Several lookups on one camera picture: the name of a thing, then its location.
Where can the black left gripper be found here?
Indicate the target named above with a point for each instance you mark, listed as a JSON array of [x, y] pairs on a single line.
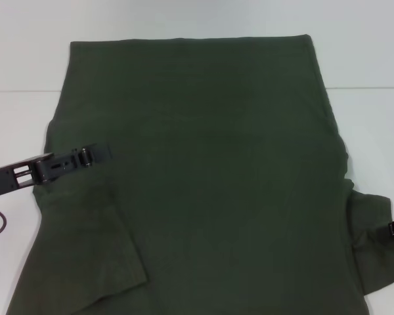
[[6, 180]]

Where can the dark green shirt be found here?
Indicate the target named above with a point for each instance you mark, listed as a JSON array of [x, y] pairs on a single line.
[[216, 183]]

